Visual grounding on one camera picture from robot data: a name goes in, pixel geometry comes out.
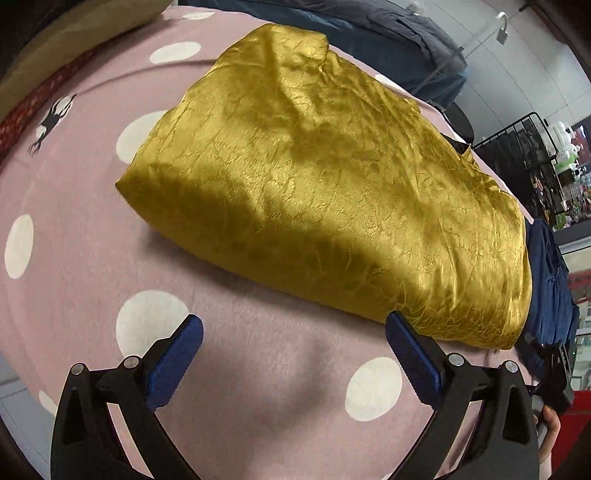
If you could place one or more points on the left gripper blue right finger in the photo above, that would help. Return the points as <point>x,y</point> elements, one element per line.
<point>503,443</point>

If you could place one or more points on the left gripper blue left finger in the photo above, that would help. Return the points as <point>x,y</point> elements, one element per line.
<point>85,444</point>

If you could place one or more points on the gold satin jacket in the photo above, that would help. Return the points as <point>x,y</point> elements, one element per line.
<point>288,165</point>

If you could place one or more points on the person's hand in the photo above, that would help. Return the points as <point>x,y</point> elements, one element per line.
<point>551,425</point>

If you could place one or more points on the navy blue folded garment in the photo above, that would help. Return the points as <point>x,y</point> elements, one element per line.
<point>553,316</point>

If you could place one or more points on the pink polka dot bedsheet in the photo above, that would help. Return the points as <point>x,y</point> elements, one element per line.
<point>282,388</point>

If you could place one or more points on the black round stool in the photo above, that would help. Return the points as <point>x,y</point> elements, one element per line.
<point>460,123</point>

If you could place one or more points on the red floral folded cloth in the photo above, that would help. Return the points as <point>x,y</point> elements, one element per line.
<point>17,120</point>

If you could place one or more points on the grey blue duvet bed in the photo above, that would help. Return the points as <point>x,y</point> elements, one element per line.
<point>409,49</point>

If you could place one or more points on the black wire shelf rack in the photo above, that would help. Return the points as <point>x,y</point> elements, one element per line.
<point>524,156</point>

